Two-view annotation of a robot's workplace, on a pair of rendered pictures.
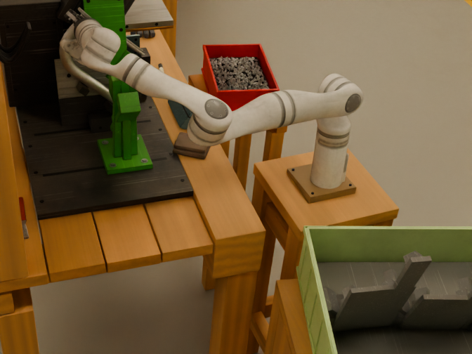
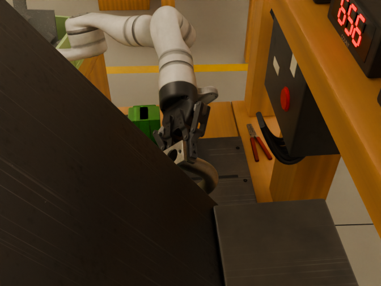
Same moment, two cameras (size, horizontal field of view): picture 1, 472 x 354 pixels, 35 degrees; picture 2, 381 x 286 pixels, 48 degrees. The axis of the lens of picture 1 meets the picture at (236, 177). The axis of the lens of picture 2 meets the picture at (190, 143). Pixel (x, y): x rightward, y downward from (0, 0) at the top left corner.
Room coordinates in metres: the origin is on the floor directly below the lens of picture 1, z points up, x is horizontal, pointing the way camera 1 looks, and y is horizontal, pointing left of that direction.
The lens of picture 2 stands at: (2.34, 0.64, 1.77)
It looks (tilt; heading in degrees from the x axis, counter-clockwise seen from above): 44 degrees down; 198
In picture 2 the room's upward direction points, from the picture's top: straight up
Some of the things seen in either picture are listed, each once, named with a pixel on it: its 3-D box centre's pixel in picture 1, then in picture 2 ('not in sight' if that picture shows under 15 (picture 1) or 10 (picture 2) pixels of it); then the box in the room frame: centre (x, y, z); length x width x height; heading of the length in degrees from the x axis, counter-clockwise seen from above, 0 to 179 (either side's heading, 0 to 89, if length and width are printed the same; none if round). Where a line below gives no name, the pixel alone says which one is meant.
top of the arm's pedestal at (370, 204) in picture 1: (324, 189); not in sight; (1.71, -0.26, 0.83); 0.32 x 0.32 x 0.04; 26
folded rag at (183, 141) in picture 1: (192, 145); not in sight; (1.75, 0.14, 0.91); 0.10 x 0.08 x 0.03; 81
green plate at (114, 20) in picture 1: (103, 25); not in sight; (1.95, 0.43, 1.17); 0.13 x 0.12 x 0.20; 22
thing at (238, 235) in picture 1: (166, 102); not in sight; (2.10, 0.26, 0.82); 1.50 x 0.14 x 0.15; 22
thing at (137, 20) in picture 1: (106, 17); not in sight; (2.10, 0.45, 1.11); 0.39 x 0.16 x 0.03; 112
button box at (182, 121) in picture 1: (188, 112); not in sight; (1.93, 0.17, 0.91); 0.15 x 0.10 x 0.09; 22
